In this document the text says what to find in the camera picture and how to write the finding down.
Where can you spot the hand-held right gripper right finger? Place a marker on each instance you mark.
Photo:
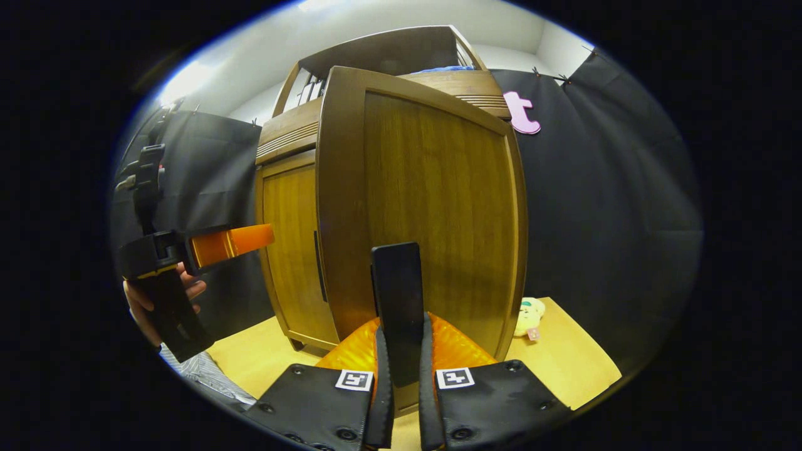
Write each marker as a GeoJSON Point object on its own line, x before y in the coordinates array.
{"type": "Point", "coordinates": [429, 407]}

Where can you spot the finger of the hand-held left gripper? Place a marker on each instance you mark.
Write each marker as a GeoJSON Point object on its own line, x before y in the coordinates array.
{"type": "Point", "coordinates": [232, 244]}

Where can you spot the black backdrop cloth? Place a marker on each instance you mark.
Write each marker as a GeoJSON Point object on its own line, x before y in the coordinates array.
{"type": "Point", "coordinates": [595, 188]}

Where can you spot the small cream plush toy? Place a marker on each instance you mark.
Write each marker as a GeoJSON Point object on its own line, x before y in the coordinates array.
{"type": "Point", "coordinates": [528, 316]}

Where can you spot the wooden cabinet door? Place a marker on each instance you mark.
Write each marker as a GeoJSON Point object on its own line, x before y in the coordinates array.
{"type": "Point", "coordinates": [438, 188]}
{"type": "Point", "coordinates": [288, 250]}

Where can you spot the striped shirt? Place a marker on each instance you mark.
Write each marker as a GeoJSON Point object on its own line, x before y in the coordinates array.
{"type": "Point", "coordinates": [210, 376]}

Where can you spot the wooden double-door shoe cabinet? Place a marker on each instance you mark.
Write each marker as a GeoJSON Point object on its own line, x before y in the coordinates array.
{"type": "Point", "coordinates": [401, 50]}

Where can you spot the blue towel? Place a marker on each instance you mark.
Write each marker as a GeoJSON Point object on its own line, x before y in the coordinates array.
{"type": "Point", "coordinates": [448, 68]}

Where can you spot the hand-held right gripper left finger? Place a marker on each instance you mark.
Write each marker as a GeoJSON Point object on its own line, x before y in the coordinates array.
{"type": "Point", "coordinates": [382, 407]}

